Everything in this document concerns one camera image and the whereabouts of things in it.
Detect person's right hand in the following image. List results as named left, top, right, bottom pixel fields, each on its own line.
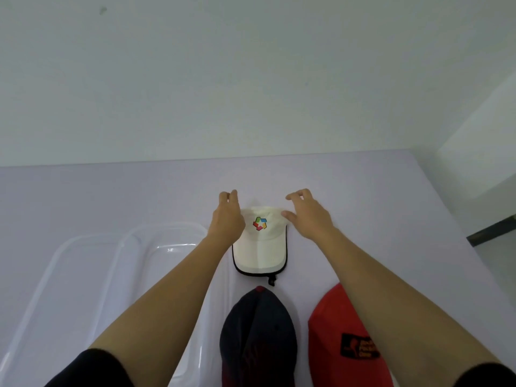
left=281, top=189, right=338, bottom=243

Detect person's left hand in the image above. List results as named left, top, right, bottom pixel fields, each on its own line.
left=206, top=189, right=246, bottom=250

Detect white cap with colourful logo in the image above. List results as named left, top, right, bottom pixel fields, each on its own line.
left=232, top=206, right=290, bottom=286

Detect clear plastic container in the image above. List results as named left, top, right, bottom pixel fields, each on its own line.
left=82, top=222, right=231, bottom=387

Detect dark grey and maroon cap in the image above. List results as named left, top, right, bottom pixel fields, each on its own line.
left=219, top=285, right=298, bottom=387

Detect red cap with black patch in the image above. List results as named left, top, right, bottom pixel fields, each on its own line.
left=307, top=282, right=395, bottom=387

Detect clear plastic lid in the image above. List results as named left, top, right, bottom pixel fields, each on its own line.
left=0, top=233, right=124, bottom=387

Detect person's left forearm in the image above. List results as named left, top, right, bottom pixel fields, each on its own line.
left=89, top=235, right=233, bottom=387

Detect person's right forearm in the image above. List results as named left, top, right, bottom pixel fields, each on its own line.
left=318, top=227, right=503, bottom=387

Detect person's black left sleeve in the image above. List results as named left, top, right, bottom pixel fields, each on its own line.
left=44, top=348, right=134, bottom=387

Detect person's black sleeve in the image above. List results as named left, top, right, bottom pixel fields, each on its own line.
left=44, top=348, right=134, bottom=387
left=453, top=362, right=516, bottom=387

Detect person's black right sleeve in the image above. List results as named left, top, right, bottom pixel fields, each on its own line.
left=453, top=362, right=516, bottom=387

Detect dark object on floor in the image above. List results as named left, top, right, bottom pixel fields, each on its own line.
left=467, top=214, right=516, bottom=247

